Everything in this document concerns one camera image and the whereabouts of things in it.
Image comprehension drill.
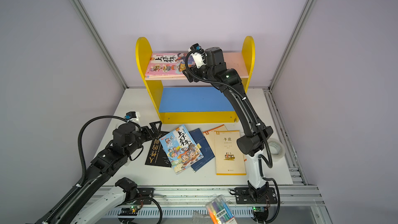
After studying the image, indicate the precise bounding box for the pink cartoon cover book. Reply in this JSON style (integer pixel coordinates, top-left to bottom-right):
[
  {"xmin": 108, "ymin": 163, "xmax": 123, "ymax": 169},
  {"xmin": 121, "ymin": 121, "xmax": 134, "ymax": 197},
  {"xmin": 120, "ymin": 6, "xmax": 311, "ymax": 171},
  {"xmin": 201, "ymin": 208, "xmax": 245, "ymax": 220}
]
[{"xmin": 145, "ymin": 53, "xmax": 187, "ymax": 78}]

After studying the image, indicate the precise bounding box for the beige book blue spine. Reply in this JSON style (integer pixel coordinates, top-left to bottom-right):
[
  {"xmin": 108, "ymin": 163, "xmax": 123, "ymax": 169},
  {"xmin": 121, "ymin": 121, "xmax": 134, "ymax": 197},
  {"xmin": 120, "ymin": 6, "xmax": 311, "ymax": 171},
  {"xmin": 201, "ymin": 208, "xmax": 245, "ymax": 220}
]
[{"xmin": 145, "ymin": 74, "xmax": 187, "ymax": 80}]

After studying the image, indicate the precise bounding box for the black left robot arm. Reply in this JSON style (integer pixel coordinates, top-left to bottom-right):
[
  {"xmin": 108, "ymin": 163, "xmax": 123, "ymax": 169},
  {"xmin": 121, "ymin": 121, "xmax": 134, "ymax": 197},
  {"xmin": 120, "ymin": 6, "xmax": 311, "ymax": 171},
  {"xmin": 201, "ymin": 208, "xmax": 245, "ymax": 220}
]
[{"xmin": 37, "ymin": 116, "xmax": 162, "ymax": 224}]

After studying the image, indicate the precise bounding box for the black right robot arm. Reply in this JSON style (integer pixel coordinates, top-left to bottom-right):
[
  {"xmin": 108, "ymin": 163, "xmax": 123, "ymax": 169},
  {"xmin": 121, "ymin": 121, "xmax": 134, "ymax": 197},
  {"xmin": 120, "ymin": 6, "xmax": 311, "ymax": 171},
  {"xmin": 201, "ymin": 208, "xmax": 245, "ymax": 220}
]
[{"xmin": 183, "ymin": 44, "xmax": 273, "ymax": 190}]

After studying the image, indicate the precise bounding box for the black book gold lettering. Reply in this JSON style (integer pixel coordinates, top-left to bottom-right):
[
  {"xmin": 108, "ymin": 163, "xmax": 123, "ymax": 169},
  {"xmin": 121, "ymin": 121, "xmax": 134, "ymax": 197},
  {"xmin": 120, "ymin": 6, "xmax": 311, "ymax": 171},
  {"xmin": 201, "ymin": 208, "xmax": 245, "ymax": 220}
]
[{"xmin": 145, "ymin": 139, "xmax": 172, "ymax": 168}]

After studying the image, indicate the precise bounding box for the blue cartoon cover book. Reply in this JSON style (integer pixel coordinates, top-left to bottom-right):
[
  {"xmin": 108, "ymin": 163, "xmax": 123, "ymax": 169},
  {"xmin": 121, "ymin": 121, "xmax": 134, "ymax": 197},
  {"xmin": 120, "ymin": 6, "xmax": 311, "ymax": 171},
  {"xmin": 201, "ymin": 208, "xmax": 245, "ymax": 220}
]
[{"xmin": 159, "ymin": 125, "xmax": 204, "ymax": 174}]

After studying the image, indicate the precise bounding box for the yellow pink blue bookshelf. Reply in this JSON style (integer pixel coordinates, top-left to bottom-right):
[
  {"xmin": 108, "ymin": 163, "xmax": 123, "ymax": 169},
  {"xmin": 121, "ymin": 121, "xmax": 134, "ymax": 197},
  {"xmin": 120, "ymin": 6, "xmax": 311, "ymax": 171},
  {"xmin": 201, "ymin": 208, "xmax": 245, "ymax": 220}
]
[{"xmin": 135, "ymin": 36, "xmax": 256, "ymax": 124}]

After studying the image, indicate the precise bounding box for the beige book orange border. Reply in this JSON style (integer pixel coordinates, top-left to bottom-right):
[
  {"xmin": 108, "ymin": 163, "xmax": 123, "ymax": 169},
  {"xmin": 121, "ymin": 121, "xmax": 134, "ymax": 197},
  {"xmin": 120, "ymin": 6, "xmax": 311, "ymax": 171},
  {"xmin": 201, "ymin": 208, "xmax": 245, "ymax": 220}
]
[{"xmin": 203, "ymin": 125, "xmax": 244, "ymax": 162}]

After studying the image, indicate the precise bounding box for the dark blue book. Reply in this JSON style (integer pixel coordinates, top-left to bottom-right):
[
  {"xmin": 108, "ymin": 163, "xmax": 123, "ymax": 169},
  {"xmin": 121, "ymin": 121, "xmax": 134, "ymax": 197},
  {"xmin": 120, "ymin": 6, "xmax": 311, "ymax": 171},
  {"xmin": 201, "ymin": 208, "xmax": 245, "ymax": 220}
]
[{"xmin": 189, "ymin": 129, "xmax": 215, "ymax": 172}]

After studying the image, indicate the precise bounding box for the beige book yellow border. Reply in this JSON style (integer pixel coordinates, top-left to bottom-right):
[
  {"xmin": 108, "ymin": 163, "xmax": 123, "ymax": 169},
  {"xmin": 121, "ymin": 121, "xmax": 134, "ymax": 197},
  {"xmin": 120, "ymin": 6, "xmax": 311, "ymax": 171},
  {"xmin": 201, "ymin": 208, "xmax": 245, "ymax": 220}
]
[{"xmin": 214, "ymin": 131, "xmax": 246, "ymax": 176}]

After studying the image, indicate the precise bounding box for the pack of coloured markers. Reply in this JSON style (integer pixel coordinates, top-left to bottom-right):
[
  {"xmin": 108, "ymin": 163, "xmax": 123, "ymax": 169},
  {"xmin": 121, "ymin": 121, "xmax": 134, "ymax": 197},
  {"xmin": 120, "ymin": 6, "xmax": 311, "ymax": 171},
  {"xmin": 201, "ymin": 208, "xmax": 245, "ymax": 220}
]
[{"xmin": 205, "ymin": 195, "xmax": 238, "ymax": 224}]

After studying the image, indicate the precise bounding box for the clear tape roll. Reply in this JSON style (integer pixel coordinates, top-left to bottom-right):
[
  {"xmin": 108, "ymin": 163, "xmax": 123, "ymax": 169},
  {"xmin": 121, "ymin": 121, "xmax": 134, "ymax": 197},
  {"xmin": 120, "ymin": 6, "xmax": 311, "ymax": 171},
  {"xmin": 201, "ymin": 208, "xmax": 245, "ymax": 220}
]
[{"xmin": 267, "ymin": 138, "xmax": 286, "ymax": 161}]

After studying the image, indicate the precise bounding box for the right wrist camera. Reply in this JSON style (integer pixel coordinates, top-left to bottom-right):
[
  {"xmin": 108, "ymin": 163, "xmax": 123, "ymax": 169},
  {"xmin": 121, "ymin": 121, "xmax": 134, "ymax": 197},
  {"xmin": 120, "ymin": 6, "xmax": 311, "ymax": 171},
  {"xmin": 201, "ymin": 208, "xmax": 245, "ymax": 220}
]
[{"xmin": 189, "ymin": 44, "xmax": 207, "ymax": 68}]

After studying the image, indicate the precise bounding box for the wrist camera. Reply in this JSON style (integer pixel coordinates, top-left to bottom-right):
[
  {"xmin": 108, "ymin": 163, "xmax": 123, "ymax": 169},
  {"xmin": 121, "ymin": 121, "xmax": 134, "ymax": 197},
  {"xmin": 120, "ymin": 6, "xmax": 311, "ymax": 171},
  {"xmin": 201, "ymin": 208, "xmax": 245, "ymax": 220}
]
[
  {"xmin": 124, "ymin": 112, "xmax": 141, "ymax": 125},
  {"xmin": 189, "ymin": 44, "xmax": 207, "ymax": 68}
]

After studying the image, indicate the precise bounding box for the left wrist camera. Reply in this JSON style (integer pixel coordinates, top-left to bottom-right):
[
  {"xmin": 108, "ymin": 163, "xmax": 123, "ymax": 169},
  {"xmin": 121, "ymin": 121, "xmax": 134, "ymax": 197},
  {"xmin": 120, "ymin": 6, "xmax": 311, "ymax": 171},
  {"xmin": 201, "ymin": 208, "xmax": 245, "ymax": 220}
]
[{"xmin": 124, "ymin": 112, "xmax": 141, "ymax": 125}]

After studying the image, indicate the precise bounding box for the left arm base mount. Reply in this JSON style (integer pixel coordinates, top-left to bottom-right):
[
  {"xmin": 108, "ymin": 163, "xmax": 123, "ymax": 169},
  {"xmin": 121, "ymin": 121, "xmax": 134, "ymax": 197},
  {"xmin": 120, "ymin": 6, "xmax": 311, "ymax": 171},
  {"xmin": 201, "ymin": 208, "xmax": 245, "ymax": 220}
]
[{"xmin": 105, "ymin": 177, "xmax": 154, "ymax": 216}]

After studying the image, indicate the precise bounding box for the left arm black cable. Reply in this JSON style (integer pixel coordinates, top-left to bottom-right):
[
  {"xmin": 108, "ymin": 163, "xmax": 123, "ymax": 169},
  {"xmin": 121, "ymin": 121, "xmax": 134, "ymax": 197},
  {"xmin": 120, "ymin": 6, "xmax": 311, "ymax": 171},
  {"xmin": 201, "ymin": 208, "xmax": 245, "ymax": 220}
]
[{"xmin": 40, "ymin": 116, "xmax": 137, "ymax": 224}]

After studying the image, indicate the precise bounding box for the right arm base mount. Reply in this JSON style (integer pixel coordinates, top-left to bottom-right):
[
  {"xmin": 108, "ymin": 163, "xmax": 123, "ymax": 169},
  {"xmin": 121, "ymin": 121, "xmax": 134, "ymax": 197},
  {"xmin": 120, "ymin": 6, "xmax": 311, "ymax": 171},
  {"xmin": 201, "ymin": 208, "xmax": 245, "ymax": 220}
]
[{"xmin": 229, "ymin": 181, "xmax": 278, "ymax": 204}]

